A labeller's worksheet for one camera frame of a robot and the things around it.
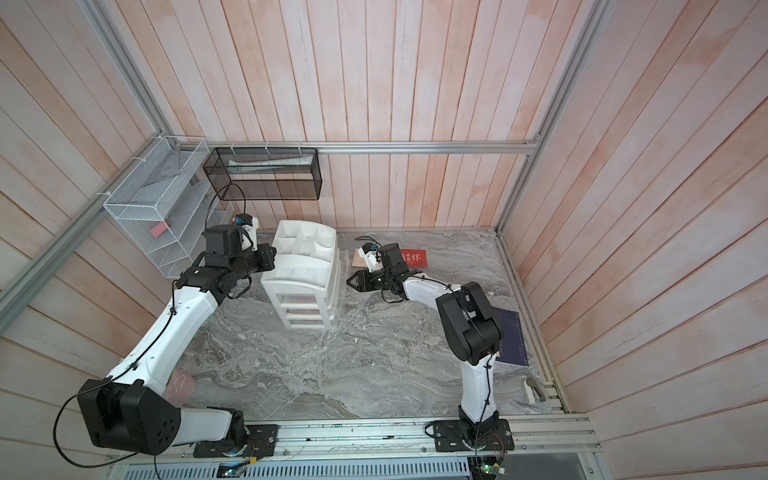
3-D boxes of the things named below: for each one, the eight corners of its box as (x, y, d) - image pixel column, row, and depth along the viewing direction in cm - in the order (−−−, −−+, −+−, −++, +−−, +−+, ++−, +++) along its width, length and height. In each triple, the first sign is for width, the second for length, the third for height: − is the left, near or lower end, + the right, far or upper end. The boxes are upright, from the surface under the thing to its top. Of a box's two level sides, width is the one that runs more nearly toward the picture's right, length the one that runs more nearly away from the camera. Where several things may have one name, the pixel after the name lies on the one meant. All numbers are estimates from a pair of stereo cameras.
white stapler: (528, 404, 81) (532, 402, 79) (521, 380, 85) (524, 377, 83) (543, 404, 81) (547, 402, 79) (535, 380, 85) (539, 377, 83)
